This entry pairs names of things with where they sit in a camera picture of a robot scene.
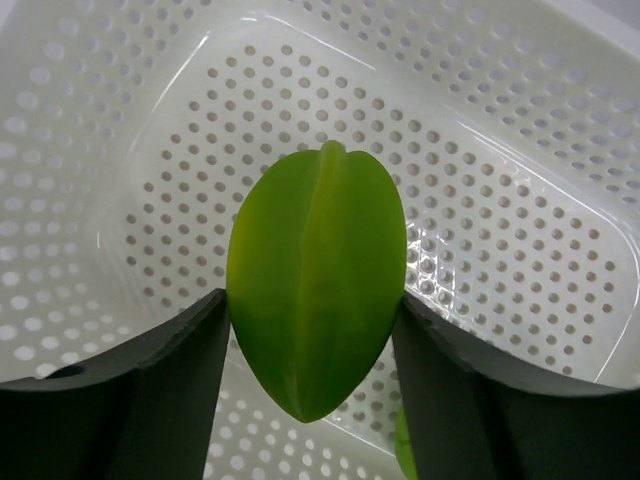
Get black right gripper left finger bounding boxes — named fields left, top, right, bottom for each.
left=1, top=289, right=230, bottom=479

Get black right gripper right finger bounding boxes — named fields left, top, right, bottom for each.
left=393, top=294, right=639, bottom=479

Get white perforated plastic basket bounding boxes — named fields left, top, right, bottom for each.
left=1, top=1, right=639, bottom=479

